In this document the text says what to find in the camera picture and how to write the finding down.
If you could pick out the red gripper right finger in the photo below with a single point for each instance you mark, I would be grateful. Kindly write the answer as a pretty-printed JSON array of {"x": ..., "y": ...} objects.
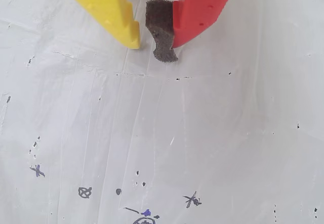
[{"x": 200, "y": 11}]

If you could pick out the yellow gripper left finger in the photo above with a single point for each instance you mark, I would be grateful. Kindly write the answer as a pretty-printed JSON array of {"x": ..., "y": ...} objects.
[{"x": 106, "y": 6}]

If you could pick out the white plastic table cover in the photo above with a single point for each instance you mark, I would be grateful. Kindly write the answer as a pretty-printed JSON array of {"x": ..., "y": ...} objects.
[{"x": 177, "y": 133}]

